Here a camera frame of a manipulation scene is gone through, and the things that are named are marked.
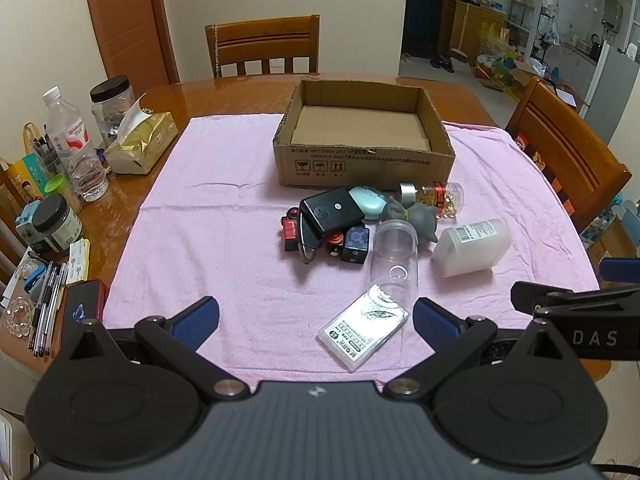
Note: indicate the black toy car red wheels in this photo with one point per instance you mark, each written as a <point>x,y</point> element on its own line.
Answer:
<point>351,245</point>

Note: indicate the wooden door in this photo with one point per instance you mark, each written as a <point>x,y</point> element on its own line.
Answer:
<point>134,40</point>

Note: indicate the white refrigerator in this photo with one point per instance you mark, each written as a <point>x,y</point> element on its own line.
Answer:
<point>609,91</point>

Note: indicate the black lid plastic jar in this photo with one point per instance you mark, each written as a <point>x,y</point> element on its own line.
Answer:
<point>111,100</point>

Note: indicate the water bottle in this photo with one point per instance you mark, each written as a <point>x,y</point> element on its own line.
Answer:
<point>70,138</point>

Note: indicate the black square device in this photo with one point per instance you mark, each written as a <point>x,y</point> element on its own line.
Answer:
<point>324,213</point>

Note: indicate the wooden chair right side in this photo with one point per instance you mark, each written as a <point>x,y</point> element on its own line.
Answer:
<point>582,170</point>

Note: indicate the red toy block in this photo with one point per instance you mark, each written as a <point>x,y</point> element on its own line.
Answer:
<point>289,223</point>

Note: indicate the small black lid jar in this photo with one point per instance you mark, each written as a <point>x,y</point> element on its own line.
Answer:
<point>56,220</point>

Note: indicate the clear plastic jar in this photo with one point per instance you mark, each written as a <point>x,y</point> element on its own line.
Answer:
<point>394,261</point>

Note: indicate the capsule bottle silver cap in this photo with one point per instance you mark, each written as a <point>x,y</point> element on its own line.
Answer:
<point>448,199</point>

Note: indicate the green lid bottle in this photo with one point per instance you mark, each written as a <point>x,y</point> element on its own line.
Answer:
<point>59,184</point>

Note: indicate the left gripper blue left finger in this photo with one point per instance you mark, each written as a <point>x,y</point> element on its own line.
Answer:
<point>196,323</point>

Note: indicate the wooden chair far side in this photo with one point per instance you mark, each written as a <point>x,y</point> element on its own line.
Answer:
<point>262,41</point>

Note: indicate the card box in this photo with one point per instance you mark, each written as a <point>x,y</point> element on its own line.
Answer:
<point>364,326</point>

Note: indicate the dark red box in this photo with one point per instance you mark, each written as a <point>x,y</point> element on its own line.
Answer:
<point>82,300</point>

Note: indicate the white plastic container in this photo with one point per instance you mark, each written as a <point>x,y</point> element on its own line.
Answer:
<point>472,247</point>

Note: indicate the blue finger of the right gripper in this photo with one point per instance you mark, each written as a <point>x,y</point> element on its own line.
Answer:
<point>620,270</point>

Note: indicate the pens bundle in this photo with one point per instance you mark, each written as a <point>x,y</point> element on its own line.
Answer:
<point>51,294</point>

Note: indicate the grey cat figurine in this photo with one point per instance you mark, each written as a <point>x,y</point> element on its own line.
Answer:
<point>423,218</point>

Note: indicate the gold tissue pack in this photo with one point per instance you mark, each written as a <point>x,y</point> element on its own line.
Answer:
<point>142,138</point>

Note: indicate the cardboard box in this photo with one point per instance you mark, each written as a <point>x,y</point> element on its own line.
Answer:
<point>352,132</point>

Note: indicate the wooden chair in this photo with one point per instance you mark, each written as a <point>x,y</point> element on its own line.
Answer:
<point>582,170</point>
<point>262,41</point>

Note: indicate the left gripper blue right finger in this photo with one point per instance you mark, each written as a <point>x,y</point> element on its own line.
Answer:
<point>435,325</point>

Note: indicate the pink tablecloth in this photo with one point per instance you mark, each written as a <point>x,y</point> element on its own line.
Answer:
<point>301,287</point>

